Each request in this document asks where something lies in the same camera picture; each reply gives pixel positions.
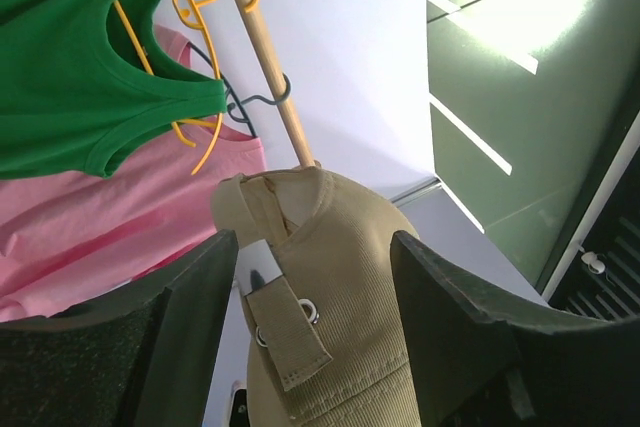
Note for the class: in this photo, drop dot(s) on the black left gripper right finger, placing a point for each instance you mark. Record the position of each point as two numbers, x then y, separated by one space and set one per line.
483 356

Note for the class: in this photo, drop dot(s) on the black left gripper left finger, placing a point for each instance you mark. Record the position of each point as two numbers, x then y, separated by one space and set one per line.
140 355

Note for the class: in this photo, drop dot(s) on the beige sport cap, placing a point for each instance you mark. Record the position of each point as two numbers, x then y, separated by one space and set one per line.
328 347

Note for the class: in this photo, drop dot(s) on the pink t-shirt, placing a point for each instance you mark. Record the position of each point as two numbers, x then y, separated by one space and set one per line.
68 237

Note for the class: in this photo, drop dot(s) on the grey clothes hanger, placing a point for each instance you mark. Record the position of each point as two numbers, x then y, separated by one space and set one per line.
237 110

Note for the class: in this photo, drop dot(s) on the green tank top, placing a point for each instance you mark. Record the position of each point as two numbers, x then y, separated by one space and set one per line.
84 83

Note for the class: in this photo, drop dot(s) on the wooden clothes rack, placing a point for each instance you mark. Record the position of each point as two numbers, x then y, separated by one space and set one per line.
261 41

